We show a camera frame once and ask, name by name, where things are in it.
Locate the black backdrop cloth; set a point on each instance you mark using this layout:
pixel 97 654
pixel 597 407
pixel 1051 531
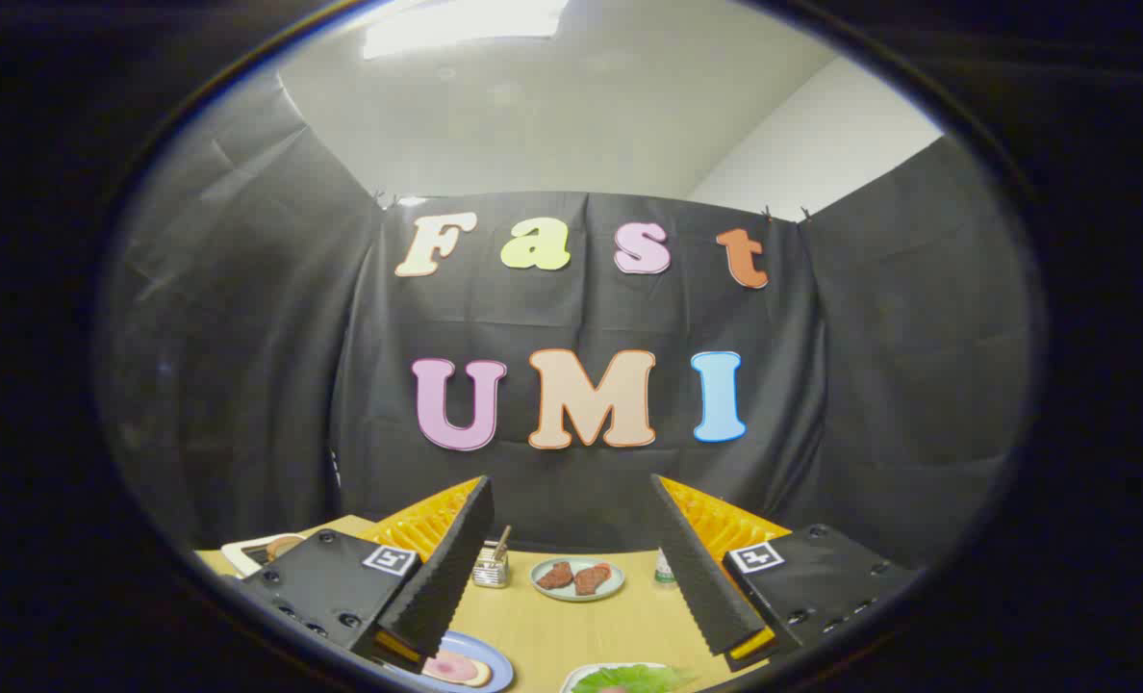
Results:
pixel 244 385

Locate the thin wooden spoon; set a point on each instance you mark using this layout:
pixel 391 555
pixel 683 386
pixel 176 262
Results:
pixel 502 541

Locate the ceiling light panel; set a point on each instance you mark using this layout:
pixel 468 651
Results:
pixel 466 24

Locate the clear water bottle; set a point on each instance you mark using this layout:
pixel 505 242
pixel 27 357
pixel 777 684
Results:
pixel 665 570

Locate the blue plate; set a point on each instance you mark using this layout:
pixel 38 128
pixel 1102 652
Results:
pixel 499 669

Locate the pale green plate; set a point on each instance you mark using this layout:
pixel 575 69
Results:
pixel 576 594

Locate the pink ham slice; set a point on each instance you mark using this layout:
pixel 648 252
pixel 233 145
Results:
pixel 451 667

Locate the bread slice under ham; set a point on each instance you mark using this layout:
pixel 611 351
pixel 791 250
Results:
pixel 483 674

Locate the white plate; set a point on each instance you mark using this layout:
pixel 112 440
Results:
pixel 576 677

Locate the green lettuce leaf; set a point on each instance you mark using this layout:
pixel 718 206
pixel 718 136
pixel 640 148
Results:
pixel 629 680

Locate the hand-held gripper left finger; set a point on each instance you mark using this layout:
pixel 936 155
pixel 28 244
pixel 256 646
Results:
pixel 446 577

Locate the white toaster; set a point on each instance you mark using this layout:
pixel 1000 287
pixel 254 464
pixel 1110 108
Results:
pixel 240 553

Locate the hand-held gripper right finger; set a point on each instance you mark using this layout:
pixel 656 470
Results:
pixel 701 577

